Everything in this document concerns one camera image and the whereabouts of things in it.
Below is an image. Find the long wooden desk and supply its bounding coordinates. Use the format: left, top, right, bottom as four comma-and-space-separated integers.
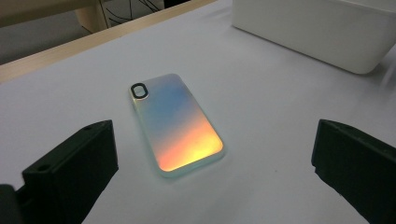
0, 0, 110, 34

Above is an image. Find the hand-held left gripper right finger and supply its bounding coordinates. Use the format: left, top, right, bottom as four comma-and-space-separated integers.
311, 119, 396, 224

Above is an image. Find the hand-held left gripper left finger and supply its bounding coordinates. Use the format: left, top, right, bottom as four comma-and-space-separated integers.
17, 119, 120, 224

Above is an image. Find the white plastic container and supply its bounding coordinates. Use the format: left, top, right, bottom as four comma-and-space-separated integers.
232, 0, 396, 75

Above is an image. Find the white paper sheet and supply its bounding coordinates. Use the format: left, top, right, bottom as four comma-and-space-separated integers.
0, 0, 396, 224

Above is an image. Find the iridescent phone case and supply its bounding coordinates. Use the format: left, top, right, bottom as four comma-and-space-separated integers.
127, 73, 226, 179

